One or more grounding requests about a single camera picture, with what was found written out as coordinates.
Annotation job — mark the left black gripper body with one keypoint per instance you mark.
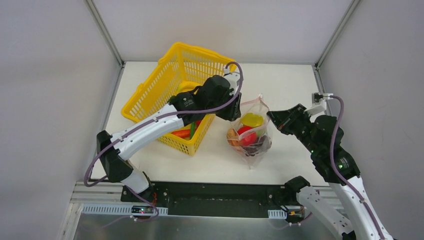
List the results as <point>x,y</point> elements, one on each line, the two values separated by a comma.
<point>234,108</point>

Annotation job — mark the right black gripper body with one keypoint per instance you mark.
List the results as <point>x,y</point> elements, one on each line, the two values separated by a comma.
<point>286,118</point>

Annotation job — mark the purple grapes toy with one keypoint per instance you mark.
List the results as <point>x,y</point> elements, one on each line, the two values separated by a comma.
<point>261,146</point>

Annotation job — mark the yellow-green pepper toy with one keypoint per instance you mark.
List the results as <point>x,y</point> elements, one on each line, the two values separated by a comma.
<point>252,120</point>

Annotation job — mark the clear pink-dotted zip bag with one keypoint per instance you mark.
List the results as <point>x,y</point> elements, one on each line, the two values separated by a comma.
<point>257,106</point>

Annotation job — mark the yellow plastic basket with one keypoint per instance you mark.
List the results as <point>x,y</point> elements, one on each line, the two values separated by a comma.
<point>181,69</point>

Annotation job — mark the red tomato toy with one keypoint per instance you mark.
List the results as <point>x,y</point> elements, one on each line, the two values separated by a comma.
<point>247,136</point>

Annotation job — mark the green cabbage toy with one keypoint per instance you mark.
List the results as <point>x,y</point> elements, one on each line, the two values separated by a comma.
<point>261,131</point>

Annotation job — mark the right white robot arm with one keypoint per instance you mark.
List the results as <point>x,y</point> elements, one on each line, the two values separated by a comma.
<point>342,174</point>

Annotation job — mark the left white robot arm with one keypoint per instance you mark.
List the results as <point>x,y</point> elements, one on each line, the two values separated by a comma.
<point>115,150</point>

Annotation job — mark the green bean toy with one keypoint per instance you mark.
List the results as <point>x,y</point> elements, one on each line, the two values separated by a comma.
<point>192,130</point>

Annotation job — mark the orange carrot toy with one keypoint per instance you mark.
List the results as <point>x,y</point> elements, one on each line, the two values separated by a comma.
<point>184,133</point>

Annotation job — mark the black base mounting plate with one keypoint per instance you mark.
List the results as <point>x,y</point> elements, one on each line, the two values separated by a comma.
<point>220,199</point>

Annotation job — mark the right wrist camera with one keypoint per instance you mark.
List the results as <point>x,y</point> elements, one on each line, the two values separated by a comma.
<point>319,103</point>

